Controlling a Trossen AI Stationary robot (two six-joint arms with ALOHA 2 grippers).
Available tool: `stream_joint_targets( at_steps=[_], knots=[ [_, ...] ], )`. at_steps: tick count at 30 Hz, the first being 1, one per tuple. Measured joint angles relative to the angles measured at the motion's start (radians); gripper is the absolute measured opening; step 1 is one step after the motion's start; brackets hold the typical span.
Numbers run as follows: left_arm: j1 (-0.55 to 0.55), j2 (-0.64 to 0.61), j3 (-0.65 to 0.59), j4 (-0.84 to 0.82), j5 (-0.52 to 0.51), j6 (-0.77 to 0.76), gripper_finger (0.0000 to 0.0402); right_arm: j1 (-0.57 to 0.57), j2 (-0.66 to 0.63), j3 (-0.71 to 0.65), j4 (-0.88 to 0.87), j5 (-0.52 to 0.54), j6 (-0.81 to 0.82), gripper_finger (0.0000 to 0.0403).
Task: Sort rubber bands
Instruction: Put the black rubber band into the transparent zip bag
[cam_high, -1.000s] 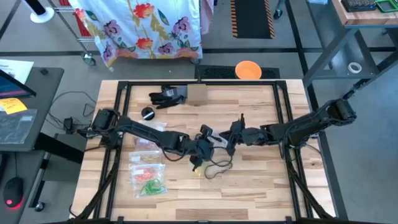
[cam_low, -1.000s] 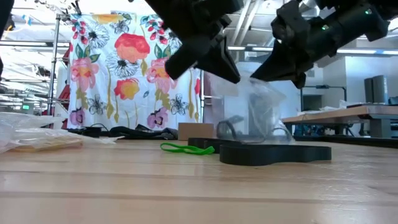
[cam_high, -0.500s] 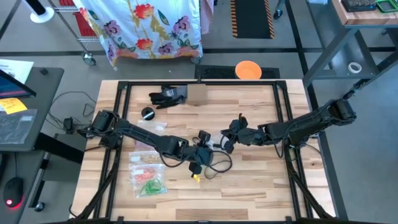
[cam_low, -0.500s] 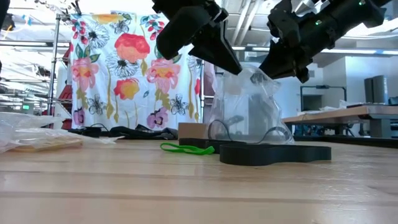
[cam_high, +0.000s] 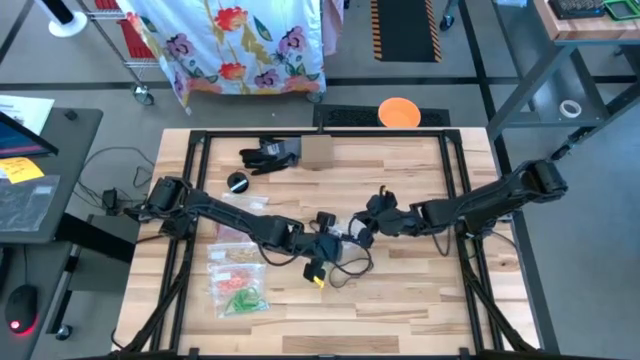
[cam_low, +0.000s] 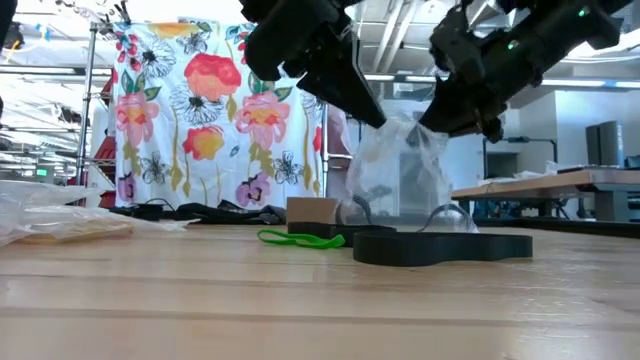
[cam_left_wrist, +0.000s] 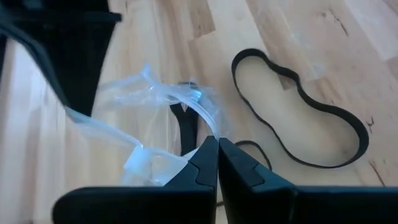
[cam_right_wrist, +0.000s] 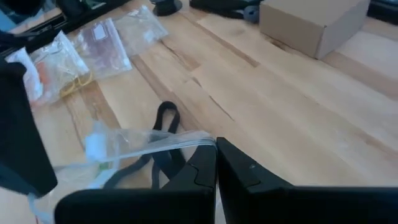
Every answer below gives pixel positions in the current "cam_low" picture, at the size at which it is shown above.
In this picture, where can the ceiling light strip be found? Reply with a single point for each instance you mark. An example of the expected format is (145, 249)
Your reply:
(400, 78)
(575, 82)

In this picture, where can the green sign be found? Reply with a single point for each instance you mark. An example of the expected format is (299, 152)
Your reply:
(42, 171)

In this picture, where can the green rubber band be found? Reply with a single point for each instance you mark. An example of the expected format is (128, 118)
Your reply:
(300, 241)

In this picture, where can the pale pink cloth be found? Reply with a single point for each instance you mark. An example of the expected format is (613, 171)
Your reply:
(340, 135)

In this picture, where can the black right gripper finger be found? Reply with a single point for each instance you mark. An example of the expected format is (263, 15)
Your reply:
(487, 127)
(460, 112)

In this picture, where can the grey cylinder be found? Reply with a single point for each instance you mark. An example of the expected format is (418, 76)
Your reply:
(593, 145)
(612, 145)

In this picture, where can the wooden top workbench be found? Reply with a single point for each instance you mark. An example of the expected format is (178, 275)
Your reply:
(550, 185)

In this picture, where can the floral print curtain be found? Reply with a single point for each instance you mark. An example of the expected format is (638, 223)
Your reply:
(200, 125)

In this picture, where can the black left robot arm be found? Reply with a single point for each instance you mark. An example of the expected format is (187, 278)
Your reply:
(6, 10)

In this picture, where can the black hanging device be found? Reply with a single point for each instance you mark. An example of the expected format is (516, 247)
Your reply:
(15, 37)

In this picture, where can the brown cardboard box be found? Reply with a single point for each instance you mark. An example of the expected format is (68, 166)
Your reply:
(310, 210)

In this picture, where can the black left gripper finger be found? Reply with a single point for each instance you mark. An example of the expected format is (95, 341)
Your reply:
(335, 80)
(362, 90)

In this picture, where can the black metal stand frame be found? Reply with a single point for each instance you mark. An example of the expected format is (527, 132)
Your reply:
(530, 140)

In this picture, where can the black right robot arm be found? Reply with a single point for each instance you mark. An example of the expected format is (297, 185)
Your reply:
(560, 35)

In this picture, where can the black work gloves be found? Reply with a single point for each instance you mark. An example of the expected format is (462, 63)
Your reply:
(225, 212)

